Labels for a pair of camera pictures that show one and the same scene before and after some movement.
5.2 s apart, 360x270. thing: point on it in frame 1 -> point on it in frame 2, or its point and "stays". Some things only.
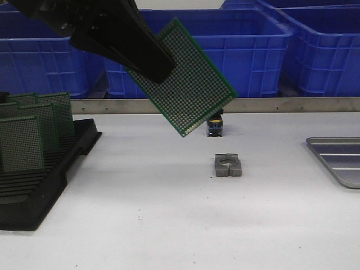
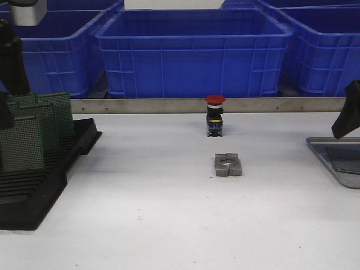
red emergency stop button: [214, 127] stays
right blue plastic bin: [322, 57] stays
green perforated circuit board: [196, 90] -> [345, 158]
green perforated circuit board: [21, 145] stays
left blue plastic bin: [36, 57] stays
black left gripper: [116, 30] -> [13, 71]
